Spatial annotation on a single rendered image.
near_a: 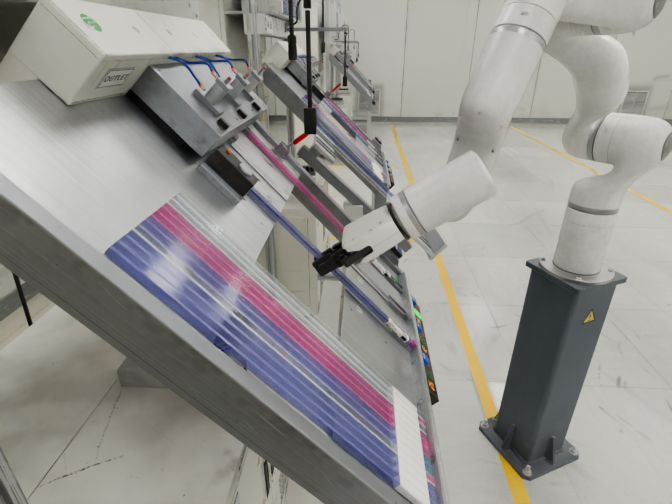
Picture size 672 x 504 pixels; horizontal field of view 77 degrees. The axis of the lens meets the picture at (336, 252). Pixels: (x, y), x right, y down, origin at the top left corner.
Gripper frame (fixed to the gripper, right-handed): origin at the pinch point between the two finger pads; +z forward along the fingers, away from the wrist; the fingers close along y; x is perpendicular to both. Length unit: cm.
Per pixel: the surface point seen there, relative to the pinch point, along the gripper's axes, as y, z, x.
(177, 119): 6.0, 3.3, -33.4
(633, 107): -770, -381, 328
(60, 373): 1, 65, -9
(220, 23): -107, 16, -63
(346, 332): 13.1, -0.3, 7.4
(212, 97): 1.0, -1.5, -33.3
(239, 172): 7.2, 0.0, -22.3
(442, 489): 31.1, -5.2, 24.6
